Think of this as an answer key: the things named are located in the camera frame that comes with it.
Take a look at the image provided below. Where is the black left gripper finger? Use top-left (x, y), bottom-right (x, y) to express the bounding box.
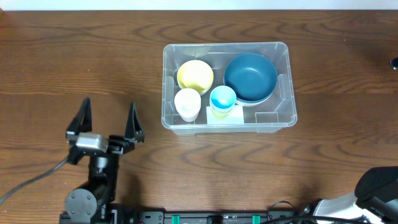
top-left (124, 103), bottom-right (145, 141)
top-left (66, 98), bottom-right (92, 134)

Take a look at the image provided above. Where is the cream white cup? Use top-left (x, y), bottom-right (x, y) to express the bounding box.
top-left (174, 88), bottom-right (201, 122)

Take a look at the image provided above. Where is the yellow small bowl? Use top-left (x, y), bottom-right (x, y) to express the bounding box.
top-left (177, 60), bottom-right (214, 95)

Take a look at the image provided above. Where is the yellow cup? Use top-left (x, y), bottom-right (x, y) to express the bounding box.
top-left (211, 108), bottom-right (232, 119)

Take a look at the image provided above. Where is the light blue cup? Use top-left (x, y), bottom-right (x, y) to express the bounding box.
top-left (210, 85), bottom-right (237, 113)

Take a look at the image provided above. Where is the beige large bowl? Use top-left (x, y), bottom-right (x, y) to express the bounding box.
top-left (236, 94), bottom-right (272, 107)

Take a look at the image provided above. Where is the dark blue bowl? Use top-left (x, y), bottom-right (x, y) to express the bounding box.
top-left (223, 54), bottom-right (278, 89)
top-left (233, 84), bottom-right (276, 104)

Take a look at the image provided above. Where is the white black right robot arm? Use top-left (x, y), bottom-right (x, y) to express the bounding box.
top-left (310, 166), bottom-right (397, 224)

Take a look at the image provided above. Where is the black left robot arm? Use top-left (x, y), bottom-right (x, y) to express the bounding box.
top-left (60, 98), bottom-right (145, 223)

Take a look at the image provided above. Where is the clear plastic storage container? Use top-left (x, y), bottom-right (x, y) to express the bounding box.
top-left (161, 42), bottom-right (298, 135)

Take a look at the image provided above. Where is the white label on container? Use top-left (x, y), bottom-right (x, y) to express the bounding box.
top-left (206, 105), bottom-right (244, 125)

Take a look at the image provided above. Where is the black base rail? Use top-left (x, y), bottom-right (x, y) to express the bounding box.
top-left (58, 203), bottom-right (371, 224)

